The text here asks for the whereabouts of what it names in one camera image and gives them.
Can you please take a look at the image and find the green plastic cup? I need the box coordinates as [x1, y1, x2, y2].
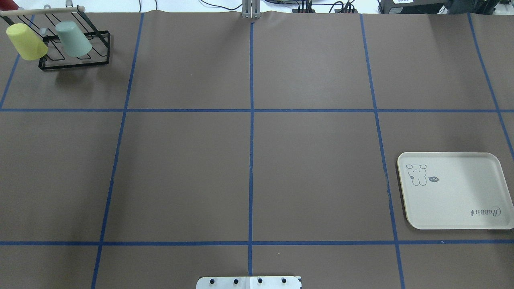
[55, 20, 92, 57]

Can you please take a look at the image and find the cream rabbit tray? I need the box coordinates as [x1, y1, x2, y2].
[397, 152, 513, 229]

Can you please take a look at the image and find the yellow plastic cup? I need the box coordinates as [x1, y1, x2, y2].
[6, 23, 48, 61]

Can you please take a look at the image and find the white mounting plate with bolts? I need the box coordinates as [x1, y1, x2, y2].
[196, 276, 302, 289]

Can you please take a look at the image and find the black power strip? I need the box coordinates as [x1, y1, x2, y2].
[292, 1, 359, 14]

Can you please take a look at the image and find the red water bottle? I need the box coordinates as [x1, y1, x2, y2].
[0, 0, 20, 11]

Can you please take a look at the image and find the grey aluminium frame post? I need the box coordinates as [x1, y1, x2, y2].
[242, 0, 262, 19]

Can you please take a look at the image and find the black wire cup rack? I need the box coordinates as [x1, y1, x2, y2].
[1, 0, 111, 71]

